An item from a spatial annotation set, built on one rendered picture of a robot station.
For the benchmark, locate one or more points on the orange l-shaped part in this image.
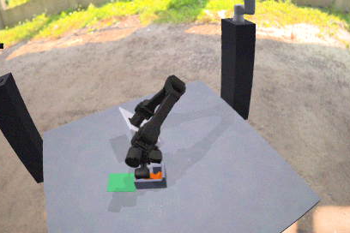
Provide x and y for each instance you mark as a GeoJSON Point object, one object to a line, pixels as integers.
{"type": "Point", "coordinates": [157, 176]}

